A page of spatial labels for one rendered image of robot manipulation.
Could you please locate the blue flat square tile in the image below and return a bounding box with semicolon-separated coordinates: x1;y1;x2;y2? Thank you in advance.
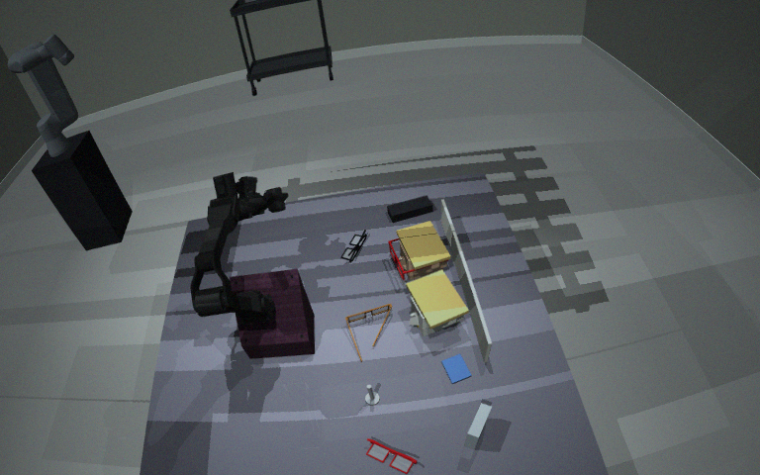
441;353;472;384

